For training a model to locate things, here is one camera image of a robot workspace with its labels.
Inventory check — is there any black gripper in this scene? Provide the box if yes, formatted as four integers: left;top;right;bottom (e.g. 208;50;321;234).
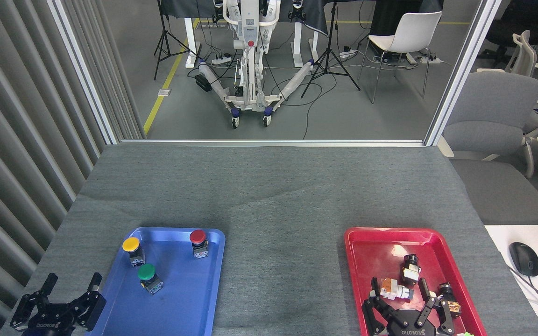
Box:
361;277;457;336
10;273;107;336

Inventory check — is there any green push button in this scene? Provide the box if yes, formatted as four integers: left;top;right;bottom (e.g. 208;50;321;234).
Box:
138;264;164;295

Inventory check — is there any yellow push button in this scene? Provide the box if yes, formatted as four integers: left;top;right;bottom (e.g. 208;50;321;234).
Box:
122;237;146;267

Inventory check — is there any red push button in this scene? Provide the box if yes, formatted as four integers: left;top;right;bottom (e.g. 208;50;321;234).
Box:
190;229;209;259

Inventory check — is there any red plastic tray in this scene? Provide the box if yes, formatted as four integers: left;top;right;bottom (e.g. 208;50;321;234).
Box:
344;227;488;336

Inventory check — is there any blue plastic tray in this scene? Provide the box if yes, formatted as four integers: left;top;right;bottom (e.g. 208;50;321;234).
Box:
85;227;226;336

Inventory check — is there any black computer mouse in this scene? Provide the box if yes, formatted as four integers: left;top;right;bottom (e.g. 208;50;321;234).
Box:
509;242;538;277

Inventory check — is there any grey office chair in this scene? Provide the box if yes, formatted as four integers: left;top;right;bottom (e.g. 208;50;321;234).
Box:
437;71;538;225

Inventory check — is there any black tripod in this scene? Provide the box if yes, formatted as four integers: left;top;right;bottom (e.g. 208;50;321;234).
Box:
154;0;199;81
301;0;361;99

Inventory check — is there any white plastic chair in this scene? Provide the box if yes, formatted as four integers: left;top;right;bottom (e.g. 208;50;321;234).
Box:
359;11;443;104

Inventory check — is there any white mesh office chair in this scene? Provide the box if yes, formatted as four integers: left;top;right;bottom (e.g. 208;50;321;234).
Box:
477;30;538;198

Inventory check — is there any table with black cloth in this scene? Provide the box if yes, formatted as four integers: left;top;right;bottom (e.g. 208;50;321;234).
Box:
159;0;331;69

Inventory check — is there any white wheeled stand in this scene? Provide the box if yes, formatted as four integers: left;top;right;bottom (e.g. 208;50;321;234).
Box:
198;0;317;129

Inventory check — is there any white and orange switch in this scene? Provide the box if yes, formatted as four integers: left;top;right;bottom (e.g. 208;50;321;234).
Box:
380;278;414;302

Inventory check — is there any black selector switch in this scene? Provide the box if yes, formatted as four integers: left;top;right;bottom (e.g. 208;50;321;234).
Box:
400;254;422;286

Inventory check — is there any black switch with orange base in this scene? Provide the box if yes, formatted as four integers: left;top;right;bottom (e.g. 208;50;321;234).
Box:
437;282;462;319

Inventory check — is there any grey mouse cable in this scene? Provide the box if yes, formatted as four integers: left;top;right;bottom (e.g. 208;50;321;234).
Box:
506;265;538;319

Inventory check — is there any silver frame rail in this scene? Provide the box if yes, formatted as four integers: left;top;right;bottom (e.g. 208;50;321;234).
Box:
120;139;426;148

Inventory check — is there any silver frame post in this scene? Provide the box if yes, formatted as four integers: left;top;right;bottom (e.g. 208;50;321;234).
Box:
424;0;503;147
47;0;118;145

